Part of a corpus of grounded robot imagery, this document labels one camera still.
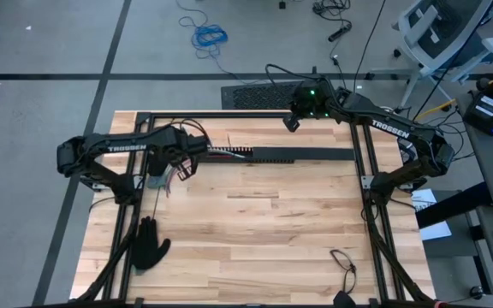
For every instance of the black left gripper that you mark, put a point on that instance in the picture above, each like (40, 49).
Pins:
(186, 147)

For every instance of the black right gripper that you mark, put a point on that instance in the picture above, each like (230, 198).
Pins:
(315, 100)

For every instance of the black work glove grey cuff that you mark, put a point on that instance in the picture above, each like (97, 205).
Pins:
(146, 248)
(156, 179)

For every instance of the black zip tie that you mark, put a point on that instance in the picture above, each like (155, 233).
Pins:
(155, 203)

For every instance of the black duct cover strip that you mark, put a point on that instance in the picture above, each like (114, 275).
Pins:
(306, 153)

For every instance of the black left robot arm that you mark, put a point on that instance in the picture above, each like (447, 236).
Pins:
(126, 148)

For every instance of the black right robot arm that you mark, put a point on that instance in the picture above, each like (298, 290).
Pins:
(390, 128)

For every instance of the black perforated floor mat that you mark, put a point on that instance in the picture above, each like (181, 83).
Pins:
(259, 96)

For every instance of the grey mesh office chair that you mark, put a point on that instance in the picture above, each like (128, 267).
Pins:
(439, 30)

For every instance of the black box device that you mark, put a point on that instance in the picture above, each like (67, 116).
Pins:
(484, 113)

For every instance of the black eyeglasses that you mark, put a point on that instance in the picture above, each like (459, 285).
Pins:
(349, 267)

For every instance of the black stand beam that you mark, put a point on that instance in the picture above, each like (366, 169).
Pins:
(452, 205)

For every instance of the white paper sheet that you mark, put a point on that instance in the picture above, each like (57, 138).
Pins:
(437, 231)

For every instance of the person's hand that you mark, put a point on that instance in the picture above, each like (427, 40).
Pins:
(344, 300)

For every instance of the black caster wheel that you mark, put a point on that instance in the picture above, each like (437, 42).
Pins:
(476, 292)

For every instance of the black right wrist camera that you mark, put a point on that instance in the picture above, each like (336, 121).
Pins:
(292, 123)

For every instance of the black aluminium table frame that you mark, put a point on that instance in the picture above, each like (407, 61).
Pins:
(229, 114)

